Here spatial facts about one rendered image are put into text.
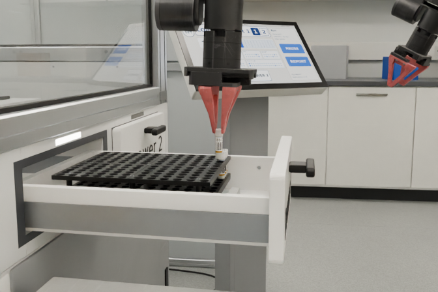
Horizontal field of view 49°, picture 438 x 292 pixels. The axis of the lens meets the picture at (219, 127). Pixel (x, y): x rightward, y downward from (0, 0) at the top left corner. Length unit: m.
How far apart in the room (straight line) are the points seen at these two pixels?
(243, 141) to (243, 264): 0.46
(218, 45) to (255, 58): 0.97
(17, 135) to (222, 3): 0.33
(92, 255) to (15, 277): 0.23
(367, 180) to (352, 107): 0.56
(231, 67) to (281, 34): 1.13
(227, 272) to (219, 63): 1.23
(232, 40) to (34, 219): 0.36
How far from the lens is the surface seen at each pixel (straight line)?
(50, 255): 0.77
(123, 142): 0.95
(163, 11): 0.73
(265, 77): 1.64
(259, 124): 1.74
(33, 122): 0.69
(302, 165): 0.69
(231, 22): 0.71
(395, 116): 3.74
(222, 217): 0.60
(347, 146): 3.72
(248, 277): 1.88
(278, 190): 0.56
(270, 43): 1.77
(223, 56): 0.71
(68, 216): 0.66
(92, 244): 0.90
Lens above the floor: 1.06
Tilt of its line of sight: 8 degrees down
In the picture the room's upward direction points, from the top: straight up
